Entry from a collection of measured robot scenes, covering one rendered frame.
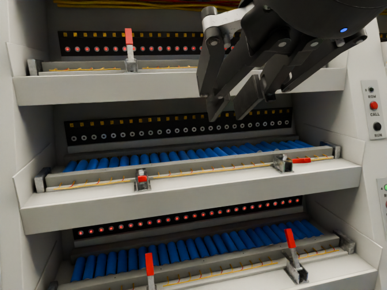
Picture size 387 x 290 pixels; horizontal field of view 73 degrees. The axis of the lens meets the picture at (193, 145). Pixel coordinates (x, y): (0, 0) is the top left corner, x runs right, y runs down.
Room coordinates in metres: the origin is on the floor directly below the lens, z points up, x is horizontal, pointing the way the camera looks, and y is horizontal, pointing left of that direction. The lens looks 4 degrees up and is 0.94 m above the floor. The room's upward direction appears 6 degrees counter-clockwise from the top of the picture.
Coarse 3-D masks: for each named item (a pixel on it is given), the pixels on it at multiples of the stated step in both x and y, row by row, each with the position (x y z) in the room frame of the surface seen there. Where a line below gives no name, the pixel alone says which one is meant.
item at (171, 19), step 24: (48, 0) 0.58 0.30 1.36; (48, 24) 0.58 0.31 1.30; (72, 24) 0.59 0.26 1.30; (96, 24) 0.60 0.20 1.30; (120, 24) 0.62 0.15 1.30; (144, 24) 0.63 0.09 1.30; (168, 24) 0.64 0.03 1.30; (192, 24) 0.66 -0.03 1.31; (384, 24) 0.79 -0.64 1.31; (288, 96) 0.71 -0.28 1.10; (72, 120) 0.59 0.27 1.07; (72, 240) 0.59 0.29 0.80
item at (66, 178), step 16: (192, 160) 0.50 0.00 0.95; (208, 160) 0.50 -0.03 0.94; (224, 160) 0.50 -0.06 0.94; (240, 160) 0.51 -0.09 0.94; (256, 160) 0.52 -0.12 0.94; (272, 160) 0.53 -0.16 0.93; (48, 176) 0.44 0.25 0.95; (64, 176) 0.44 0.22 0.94; (80, 176) 0.45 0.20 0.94; (96, 176) 0.45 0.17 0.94; (112, 176) 0.46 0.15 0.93; (128, 176) 0.47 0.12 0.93
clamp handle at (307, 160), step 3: (282, 156) 0.49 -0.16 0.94; (285, 156) 0.49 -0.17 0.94; (282, 159) 0.49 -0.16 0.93; (285, 159) 0.49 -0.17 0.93; (294, 159) 0.45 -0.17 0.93; (297, 159) 0.45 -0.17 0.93; (300, 159) 0.44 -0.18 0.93; (303, 159) 0.43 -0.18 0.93; (306, 159) 0.43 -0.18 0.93; (309, 159) 0.43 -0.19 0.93; (285, 162) 0.48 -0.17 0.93; (288, 162) 0.48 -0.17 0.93; (294, 162) 0.45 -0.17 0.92; (297, 162) 0.45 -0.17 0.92; (300, 162) 0.44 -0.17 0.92; (303, 162) 0.43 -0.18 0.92; (306, 162) 0.43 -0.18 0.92; (309, 162) 0.43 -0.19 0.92
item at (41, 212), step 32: (288, 128) 0.67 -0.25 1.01; (320, 128) 0.61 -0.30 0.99; (32, 160) 0.44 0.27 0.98; (352, 160) 0.53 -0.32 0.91; (32, 192) 0.43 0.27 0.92; (64, 192) 0.43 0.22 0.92; (96, 192) 0.43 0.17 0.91; (128, 192) 0.43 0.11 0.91; (160, 192) 0.43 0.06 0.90; (192, 192) 0.45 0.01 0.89; (224, 192) 0.46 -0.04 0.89; (256, 192) 0.48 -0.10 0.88; (288, 192) 0.49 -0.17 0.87; (32, 224) 0.40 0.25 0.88; (64, 224) 0.41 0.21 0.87; (96, 224) 0.42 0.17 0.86
